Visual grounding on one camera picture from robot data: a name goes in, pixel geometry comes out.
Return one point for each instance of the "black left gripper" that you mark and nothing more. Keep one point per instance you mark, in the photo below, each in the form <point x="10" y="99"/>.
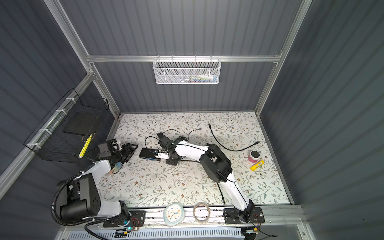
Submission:
<point x="128" y="150"/>

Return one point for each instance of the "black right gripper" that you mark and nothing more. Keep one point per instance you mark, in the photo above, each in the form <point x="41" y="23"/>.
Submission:
<point x="174" y="163"/>

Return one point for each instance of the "black network switch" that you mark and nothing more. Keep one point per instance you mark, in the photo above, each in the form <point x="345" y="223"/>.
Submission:
<point x="149" y="154"/>

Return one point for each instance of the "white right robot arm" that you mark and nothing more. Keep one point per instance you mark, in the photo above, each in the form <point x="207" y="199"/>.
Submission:
<point x="216" y="164"/>

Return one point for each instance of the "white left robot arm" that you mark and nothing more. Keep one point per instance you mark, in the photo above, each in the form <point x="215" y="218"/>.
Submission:
<point x="77" y="200"/>

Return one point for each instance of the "white analog clock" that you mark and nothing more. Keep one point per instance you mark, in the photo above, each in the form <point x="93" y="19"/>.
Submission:
<point x="174" y="214"/>

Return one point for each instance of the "pink tape roll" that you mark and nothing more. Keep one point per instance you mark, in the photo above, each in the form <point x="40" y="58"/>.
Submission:
<point x="254" y="156"/>

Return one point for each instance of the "yellow marker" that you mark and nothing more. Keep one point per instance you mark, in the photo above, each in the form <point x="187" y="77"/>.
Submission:
<point x="257" y="165"/>

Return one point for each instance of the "black wire wall basket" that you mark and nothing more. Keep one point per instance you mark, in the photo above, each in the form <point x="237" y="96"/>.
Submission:
<point x="62" y="136"/>

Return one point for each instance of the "white wire mesh basket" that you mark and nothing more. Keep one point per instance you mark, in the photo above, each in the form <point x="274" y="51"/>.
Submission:
<point x="184" y="72"/>

